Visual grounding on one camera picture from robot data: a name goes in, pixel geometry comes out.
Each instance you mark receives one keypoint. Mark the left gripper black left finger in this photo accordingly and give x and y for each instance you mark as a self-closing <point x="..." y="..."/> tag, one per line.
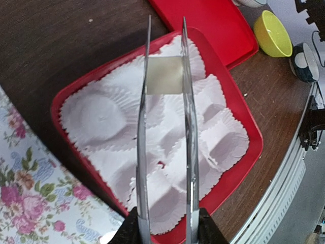
<point x="128" y="232"/>

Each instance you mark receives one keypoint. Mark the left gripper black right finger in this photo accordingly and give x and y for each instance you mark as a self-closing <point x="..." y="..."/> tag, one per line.
<point x="209" y="233"/>

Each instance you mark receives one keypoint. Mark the white square chocolate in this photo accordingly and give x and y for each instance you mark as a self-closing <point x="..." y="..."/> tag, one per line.
<point x="164" y="75"/>

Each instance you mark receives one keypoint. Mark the red box lid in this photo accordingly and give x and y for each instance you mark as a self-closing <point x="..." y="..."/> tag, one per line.
<point x="220" y="22"/>

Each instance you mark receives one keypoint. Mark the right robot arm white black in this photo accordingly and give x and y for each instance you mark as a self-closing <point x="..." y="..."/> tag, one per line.
<point x="315" y="11"/>

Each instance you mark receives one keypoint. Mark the floral rectangular tray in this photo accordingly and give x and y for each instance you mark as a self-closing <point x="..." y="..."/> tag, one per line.
<point x="41" y="201"/>

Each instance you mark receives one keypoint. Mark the red box base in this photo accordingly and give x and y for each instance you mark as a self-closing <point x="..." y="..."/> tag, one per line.
<point x="174" y="44"/>

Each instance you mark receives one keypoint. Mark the white paper liners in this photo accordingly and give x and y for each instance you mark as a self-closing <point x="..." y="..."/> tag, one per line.
<point x="101" y="122"/>

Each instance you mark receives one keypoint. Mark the dark blue white bowl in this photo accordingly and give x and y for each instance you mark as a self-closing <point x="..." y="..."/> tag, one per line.
<point x="303" y="63"/>

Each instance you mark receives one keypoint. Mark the lime green bowl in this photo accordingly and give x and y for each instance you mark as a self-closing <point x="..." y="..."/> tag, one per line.
<point x="272" y="36"/>

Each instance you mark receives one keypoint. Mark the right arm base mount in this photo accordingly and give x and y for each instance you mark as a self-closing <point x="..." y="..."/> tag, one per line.
<point x="313" y="122"/>

